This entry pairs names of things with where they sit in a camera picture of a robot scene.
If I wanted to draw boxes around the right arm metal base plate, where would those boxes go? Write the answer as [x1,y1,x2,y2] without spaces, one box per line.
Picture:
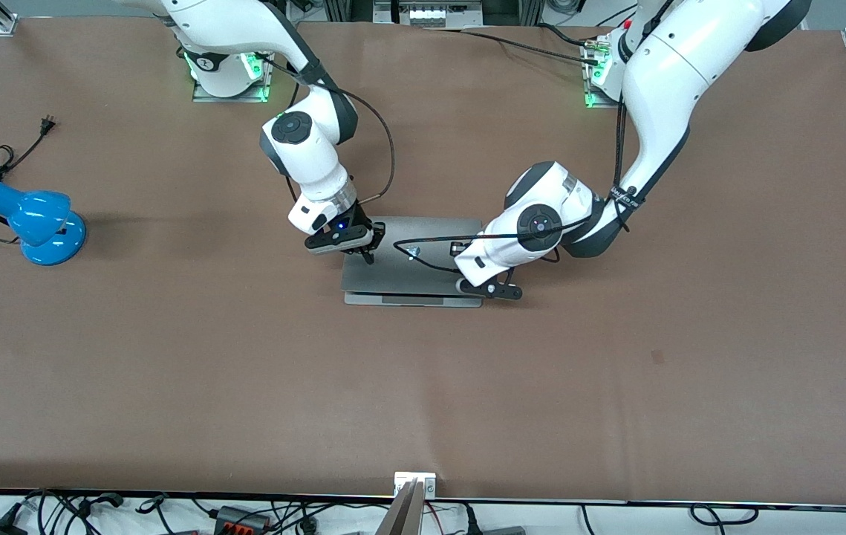
[192,52,273,103]

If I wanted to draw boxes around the grey metal mount bar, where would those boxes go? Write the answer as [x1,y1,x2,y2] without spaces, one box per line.
[374,479,427,535]

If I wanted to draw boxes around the silver laptop with black keyboard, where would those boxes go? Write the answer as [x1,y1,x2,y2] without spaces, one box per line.
[341,216,484,308]

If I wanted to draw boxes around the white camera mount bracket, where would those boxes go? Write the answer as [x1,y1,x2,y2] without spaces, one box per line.
[393,472,437,497]

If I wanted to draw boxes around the long black table cable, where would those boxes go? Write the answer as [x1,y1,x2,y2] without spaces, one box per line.
[423,27,602,66]

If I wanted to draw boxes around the black lamp power cable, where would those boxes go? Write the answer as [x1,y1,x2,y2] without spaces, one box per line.
[0,115,58,246]

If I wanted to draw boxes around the blue desk lamp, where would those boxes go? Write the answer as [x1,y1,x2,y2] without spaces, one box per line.
[0,177,87,266]

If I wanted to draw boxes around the short black table cable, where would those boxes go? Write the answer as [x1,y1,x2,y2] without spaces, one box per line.
[538,21,602,49]

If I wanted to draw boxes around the black looped floor cable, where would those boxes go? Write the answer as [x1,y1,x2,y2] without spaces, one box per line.
[690,504,759,528]

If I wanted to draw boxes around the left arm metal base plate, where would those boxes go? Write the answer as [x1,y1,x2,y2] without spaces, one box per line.
[584,37,622,110]

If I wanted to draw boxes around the grey control box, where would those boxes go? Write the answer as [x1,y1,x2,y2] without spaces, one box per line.
[372,0,484,29]

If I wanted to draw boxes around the black box with orange connectors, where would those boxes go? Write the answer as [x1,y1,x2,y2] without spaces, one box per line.
[213,505,273,535]

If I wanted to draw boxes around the black tangled floor cable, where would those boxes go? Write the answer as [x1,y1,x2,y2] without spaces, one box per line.
[22,489,171,535]

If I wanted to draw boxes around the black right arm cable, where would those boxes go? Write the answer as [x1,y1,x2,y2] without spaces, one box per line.
[263,56,397,207]

